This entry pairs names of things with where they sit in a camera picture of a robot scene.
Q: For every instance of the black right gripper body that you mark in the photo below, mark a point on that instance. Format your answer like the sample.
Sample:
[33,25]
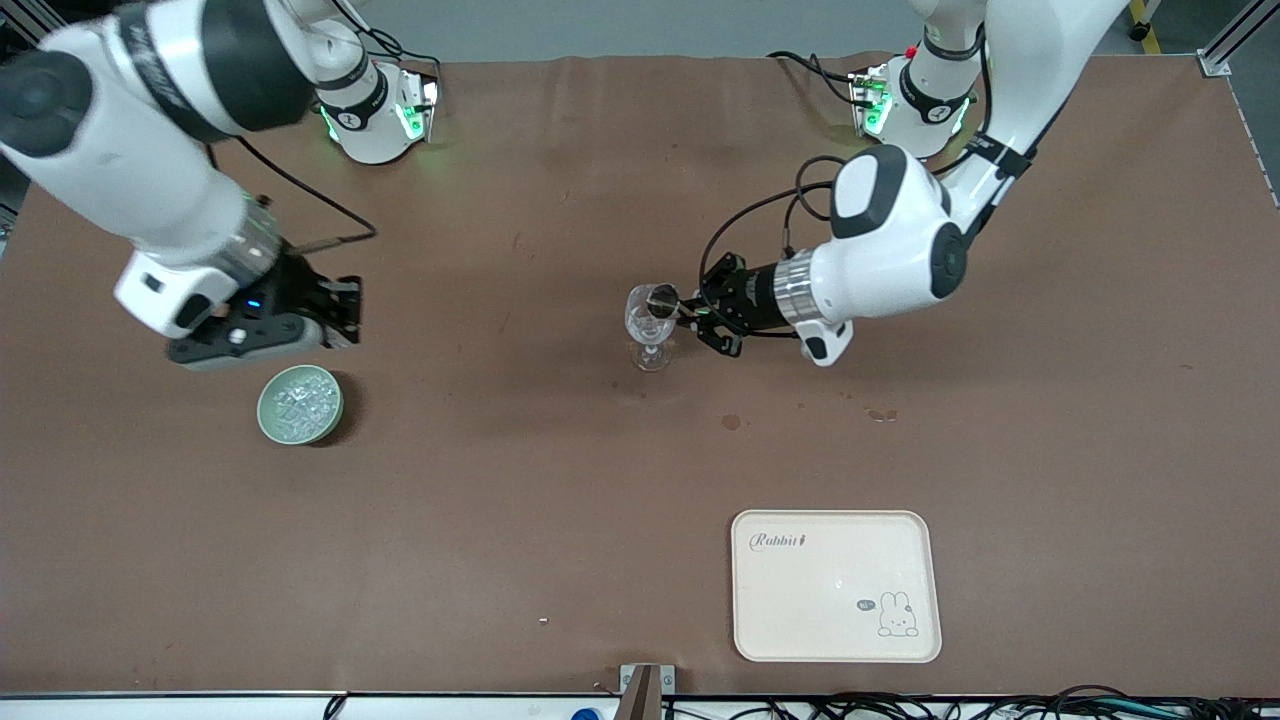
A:
[299,288]

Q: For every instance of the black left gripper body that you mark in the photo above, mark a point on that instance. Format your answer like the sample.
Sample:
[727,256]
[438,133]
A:
[757,291]

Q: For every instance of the steel double jigger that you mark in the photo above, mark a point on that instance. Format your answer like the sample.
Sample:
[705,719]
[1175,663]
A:
[663,298]

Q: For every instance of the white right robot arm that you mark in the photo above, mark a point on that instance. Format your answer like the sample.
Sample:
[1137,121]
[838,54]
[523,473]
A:
[130,170]

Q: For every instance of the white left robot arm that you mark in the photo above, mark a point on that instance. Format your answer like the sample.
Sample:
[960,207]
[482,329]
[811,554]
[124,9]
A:
[890,250]

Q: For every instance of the clear wine glass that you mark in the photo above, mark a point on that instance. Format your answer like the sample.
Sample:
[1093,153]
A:
[648,335]

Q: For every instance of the pile of clear ice cubes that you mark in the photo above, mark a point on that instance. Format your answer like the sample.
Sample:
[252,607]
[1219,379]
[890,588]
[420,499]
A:
[303,402]

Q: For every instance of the green ceramic bowl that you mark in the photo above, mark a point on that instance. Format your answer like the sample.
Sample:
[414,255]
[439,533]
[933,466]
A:
[265,410]

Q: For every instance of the brown table cover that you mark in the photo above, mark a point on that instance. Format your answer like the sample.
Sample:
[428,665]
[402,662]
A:
[500,500]

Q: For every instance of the cream rabbit print tray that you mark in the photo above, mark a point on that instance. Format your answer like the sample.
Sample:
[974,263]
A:
[830,590]

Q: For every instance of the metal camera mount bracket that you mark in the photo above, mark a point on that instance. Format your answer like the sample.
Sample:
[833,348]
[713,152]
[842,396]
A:
[648,685]

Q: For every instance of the aluminium frame profile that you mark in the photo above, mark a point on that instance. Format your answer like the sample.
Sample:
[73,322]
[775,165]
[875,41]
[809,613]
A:
[1235,35]

